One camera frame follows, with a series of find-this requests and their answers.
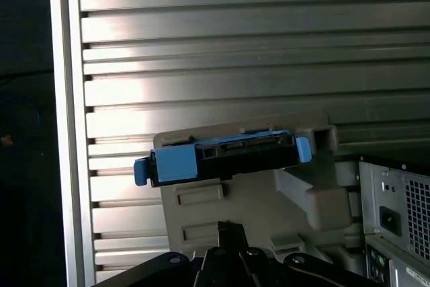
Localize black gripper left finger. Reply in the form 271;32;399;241
90;220;241;287

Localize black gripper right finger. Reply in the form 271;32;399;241
231;222;382;287

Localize hard disk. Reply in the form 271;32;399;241
133;128;310;189

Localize grey plastic parts rack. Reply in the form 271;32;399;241
153;110;367;287

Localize grey power supply unit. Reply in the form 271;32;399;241
358;161;430;263

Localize black open PC case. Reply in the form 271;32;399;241
335;154;430;287

